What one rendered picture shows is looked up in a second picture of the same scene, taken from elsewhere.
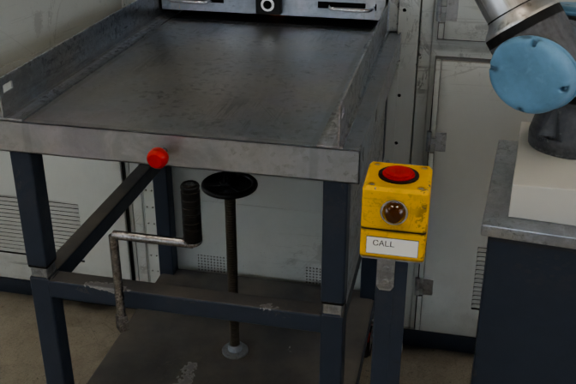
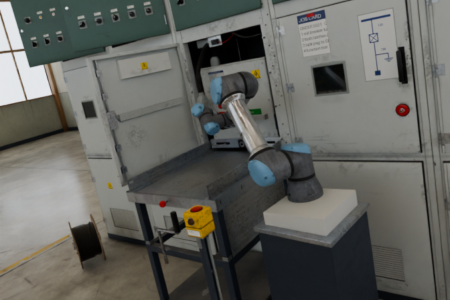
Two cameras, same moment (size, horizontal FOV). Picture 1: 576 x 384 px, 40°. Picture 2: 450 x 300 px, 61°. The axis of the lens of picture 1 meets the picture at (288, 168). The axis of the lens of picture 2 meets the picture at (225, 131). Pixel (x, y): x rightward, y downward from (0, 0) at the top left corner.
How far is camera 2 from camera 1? 0.96 m
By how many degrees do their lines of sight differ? 29
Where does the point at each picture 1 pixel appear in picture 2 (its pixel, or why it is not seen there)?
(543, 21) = (258, 154)
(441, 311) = not seen: hidden behind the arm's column
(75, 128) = (145, 194)
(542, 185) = (272, 212)
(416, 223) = (197, 225)
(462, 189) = not seen: hidden behind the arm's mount
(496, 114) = (327, 182)
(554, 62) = (258, 169)
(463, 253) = not seen: hidden behind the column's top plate
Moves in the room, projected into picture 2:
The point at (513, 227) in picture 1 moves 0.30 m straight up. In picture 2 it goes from (262, 228) to (248, 157)
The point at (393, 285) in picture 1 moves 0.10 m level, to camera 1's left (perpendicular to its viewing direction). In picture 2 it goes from (201, 246) to (180, 246)
